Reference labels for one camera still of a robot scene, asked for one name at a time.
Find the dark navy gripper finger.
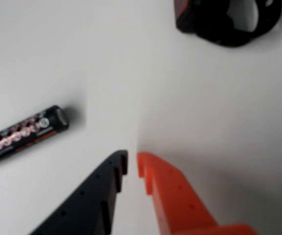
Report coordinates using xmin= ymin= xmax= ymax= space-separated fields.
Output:
xmin=30 ymin=150 xmax=129 ymax=235

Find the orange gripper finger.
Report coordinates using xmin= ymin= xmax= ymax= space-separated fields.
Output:
xmin=136 ymin=151 xmax=259 ymax=235

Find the black red AAA battery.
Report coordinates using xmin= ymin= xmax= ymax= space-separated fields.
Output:
xmin=0 ymin=105 xmax=70 ymax=168

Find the black plastic ring strap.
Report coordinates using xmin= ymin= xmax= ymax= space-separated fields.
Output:
xmin=174 ymin=0 xmax=282 ymax=48

